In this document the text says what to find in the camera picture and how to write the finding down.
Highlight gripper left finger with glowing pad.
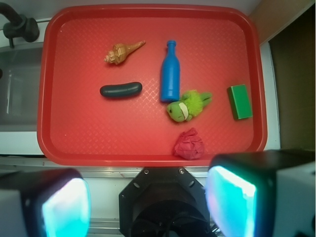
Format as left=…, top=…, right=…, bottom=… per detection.
left=0, top=168, right=91, bottom=237

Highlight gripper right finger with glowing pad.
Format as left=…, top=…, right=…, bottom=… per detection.
left=205, top=150, right=316, bottom=237

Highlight red paper ball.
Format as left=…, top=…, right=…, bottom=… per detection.
left=173, top=128, right=205, bottom=160

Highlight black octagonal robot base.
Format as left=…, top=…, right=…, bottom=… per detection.
left=118, top=167, right=216, bottom=237

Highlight green rectangular block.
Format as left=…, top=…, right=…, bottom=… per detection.
left=227, top=84, right=253, bottom=120

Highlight green plush toy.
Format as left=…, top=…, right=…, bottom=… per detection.
left=166, top=90, right=212, bottom=122

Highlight dark green toy cucumber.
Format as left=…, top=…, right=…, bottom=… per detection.
left=100, top=82, right=143, bottom=99

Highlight red plastic tray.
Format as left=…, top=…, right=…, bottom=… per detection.
left=37, top=4, right=267, bottom=167

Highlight grey metal sink basin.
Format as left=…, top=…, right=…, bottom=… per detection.
left=0, top=43, right=43, bottom=132

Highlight blue toy bottle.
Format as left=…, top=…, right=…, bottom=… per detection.
left=160, top=40, right=180, bottom=103

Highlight tan conch seashell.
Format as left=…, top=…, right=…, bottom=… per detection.
left=103, top=40, right=146, bottom=65

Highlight black faucet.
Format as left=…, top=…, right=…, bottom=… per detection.
left=0, top=2, right=40, bottom=48

